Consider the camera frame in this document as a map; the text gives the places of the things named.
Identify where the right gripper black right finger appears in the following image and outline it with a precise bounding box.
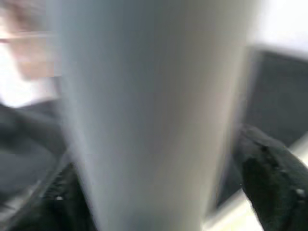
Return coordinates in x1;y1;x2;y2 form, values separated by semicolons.
237;124;308;231

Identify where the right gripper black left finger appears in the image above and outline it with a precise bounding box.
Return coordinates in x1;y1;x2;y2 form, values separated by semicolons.
14;163;97;231

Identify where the white plastic table leg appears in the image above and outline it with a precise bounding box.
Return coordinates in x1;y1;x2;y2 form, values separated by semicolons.
47;0;256;231

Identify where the black tablecloth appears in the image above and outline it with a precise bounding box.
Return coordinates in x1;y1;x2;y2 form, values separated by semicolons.
0;49;308;210

